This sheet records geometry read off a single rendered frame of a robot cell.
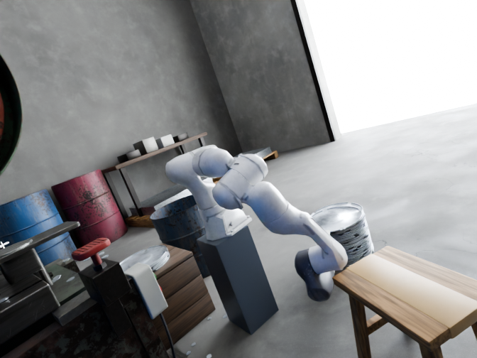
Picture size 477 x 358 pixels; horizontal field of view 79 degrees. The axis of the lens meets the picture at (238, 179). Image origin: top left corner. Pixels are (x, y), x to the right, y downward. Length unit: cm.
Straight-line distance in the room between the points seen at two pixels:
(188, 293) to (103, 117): 361
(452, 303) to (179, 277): 110
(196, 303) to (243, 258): 43
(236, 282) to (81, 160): 355
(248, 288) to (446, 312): 77
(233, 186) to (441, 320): 62
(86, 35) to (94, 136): 149
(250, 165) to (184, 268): 76
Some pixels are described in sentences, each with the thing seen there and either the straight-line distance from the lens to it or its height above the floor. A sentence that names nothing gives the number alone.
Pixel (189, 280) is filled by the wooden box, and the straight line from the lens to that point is 157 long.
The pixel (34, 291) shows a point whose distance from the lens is 81.
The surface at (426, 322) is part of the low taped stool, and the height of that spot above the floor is 33.
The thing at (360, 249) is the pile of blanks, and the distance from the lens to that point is 165.
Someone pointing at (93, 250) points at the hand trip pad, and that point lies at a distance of 68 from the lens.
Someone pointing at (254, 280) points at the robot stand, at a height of 21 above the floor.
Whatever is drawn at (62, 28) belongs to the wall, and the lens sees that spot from 510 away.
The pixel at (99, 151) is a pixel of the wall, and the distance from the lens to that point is 463.
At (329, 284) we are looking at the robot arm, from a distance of 112.
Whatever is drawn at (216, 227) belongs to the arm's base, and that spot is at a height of 50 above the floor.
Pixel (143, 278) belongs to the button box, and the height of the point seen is 61.
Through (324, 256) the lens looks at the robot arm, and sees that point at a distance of 106.
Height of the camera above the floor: 91
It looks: 11 degrees down
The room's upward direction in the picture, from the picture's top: 20 degrees counter-clockwise
